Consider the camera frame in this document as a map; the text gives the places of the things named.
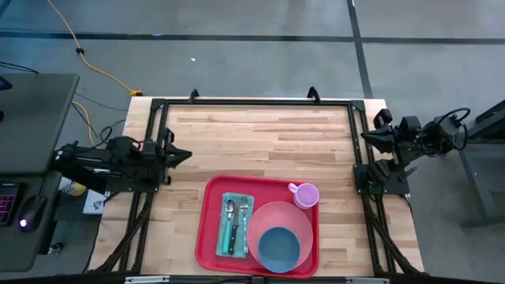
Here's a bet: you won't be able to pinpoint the red plastic tray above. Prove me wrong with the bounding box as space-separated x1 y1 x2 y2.
194 174 321 280

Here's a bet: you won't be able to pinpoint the yellow extension cable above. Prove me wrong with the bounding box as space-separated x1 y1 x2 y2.
47 0 145 146

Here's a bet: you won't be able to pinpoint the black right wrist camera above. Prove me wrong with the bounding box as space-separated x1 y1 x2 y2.
372 108 395 130

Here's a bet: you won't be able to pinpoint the yellow white bottle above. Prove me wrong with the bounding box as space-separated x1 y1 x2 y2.
58 177 87 197

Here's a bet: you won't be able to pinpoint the grey office desk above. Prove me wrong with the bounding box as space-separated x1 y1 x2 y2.
0 73 80 273

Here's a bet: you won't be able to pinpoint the white printed paper sheet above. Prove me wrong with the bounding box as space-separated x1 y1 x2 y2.
82 189 107 215

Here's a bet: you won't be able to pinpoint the spoon with plain teal handle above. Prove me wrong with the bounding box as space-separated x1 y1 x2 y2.
222 199 237 255

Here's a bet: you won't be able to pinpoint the black metal side table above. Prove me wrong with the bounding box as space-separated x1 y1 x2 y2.
434 99 505 230

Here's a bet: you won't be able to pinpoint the black aluminium table frame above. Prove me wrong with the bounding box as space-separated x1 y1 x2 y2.
88 87 426 277

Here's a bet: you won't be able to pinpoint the lilac plastic mug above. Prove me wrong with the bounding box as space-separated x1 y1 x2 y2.
286 181 320 211

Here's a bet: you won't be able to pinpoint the dark metal knife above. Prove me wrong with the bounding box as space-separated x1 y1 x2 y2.
228 196 242 256

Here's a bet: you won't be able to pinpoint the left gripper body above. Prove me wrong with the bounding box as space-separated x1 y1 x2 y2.
140 137 169 170

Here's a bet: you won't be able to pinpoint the silver metal bracket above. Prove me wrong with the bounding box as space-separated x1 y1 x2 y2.
346 277 390 284
125 275 170 284

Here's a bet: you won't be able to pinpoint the black backlit keyboard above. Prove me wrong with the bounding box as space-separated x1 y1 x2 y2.
0 181 21 228

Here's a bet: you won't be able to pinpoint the blue plastic bowl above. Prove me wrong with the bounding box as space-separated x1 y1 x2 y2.
257 226 302 275

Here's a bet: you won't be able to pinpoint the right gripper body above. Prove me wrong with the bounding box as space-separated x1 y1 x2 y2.
390 114 423 159

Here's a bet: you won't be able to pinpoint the pink round plate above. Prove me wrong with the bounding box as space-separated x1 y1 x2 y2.
246 200 314 273

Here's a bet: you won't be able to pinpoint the fork with patterned teal handle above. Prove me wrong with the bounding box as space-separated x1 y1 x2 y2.
239 196 250 256

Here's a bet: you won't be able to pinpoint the black computer mouse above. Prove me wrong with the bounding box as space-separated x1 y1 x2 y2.
18 195 47 234

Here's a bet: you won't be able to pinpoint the teal cloth napkin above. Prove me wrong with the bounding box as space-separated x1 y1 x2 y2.
215 191 256 260

